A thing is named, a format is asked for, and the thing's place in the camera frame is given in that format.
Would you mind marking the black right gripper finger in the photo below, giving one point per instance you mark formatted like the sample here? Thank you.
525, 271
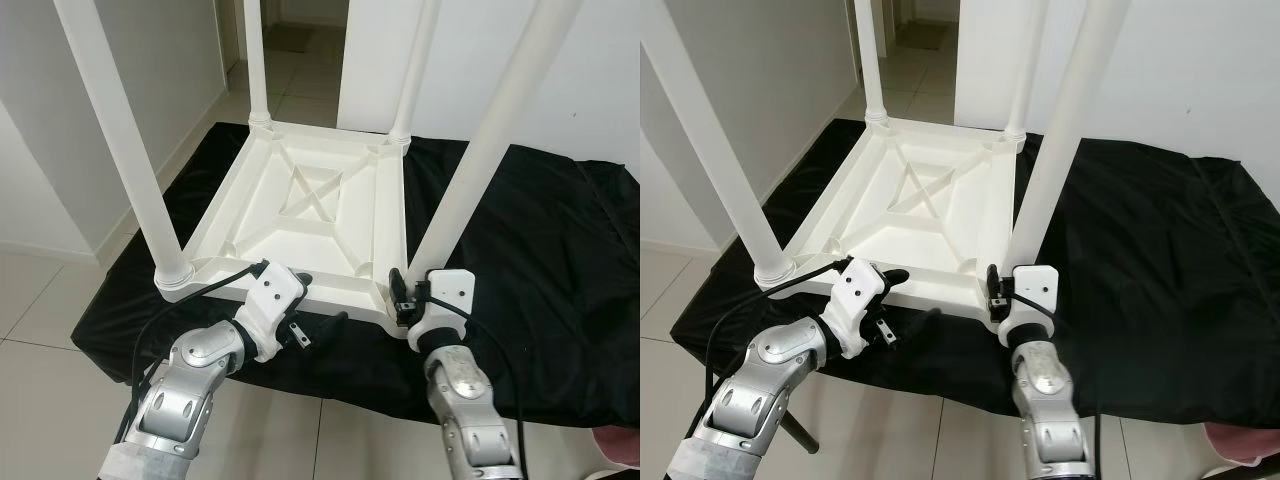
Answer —
993, 279
396, 283

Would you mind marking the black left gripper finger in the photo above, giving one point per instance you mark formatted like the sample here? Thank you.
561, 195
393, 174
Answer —
894, 275
925, 318
330, 322
302, 279

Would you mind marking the white plastic table leg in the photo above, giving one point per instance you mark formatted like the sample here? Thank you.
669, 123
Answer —
410, 80
1022, 80
720, 160
256, 60
490, 140
120, 150
1070, 130
870, 60

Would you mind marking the black metal table leg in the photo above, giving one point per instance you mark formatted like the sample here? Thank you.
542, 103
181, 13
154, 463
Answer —
800, 435

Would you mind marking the pink round object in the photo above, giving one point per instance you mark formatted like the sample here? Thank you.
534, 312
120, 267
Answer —
620, 445
1245, 442

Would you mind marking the white round floor stand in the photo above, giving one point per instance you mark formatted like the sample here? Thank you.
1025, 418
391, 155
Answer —
1235, 472

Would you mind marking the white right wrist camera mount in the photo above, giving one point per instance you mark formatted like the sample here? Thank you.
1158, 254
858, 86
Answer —
445, 300
1032, 295

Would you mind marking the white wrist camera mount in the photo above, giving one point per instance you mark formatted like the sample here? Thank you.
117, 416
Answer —
855, 295
445, 300
1032, 295
270, 300

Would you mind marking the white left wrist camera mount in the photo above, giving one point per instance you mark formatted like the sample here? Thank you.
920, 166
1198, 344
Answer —
270, 300
855, 295

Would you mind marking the white door frame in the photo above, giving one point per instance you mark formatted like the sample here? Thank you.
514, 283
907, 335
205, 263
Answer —
865, 35
230, 35

